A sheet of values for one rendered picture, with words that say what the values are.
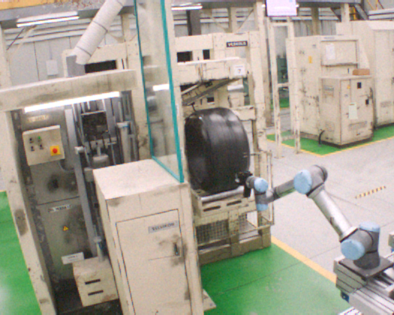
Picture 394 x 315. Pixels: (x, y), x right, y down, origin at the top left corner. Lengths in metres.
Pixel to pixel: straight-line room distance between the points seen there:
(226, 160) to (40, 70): 9.23
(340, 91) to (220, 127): 4.63
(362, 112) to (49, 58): 8.09
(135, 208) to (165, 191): 0.16
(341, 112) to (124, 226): 5.59
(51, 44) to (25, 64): 0.91
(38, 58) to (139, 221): 9.69
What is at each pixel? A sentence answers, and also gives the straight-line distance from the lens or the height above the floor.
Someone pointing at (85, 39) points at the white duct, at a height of 2.04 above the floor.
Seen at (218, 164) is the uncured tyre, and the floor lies 1.16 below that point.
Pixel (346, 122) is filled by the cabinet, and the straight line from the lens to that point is 7.13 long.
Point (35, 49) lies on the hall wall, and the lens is 11.33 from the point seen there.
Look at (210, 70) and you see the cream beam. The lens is 2.88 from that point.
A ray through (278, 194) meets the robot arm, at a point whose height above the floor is 1.00.
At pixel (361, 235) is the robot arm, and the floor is 0.94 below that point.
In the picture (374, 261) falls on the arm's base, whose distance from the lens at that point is 2.17.
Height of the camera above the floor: 1.87
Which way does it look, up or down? 16 degrees down
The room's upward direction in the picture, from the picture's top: 6 degrees counter-clockwise
